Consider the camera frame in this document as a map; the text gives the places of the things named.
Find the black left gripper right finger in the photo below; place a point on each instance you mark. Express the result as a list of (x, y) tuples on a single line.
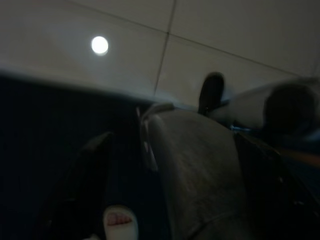
[(270, 190)]

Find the person foot in white slipper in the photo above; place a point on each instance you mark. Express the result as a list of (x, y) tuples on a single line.
[(120, 225)]

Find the black robot right foot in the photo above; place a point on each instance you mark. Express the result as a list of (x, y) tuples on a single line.
[(211, 92)]

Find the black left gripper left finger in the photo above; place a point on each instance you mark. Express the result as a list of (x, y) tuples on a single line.
[(82, 185)]

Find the silver robot right leg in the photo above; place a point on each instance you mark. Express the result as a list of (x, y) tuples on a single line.
[(250, 110)]

